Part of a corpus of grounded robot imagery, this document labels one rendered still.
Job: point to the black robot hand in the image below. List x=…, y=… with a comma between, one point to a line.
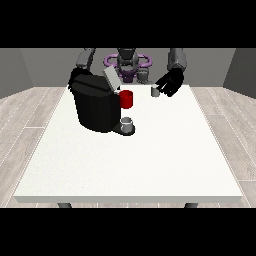
x=76, y=72
x=172, y=82

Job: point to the small grey coffee pod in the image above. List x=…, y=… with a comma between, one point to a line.
x=154, y=90

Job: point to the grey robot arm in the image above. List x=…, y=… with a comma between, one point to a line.
x=85, y=58
x=176, y=59

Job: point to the pale grey machine lid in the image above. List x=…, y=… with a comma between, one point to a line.
x=111, y=77

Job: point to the black coffee machine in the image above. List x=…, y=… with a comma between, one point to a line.
x=95, y=106

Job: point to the red pod holder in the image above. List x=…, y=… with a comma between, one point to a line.
x=126, y=99

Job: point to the grey robot trunk purple rings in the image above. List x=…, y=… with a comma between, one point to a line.
x=126, y=63

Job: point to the small grey cup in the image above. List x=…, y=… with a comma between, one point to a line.
x=127, y=124

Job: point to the dark table leg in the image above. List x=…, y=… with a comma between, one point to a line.
x=191, y=205
x=64, y=205

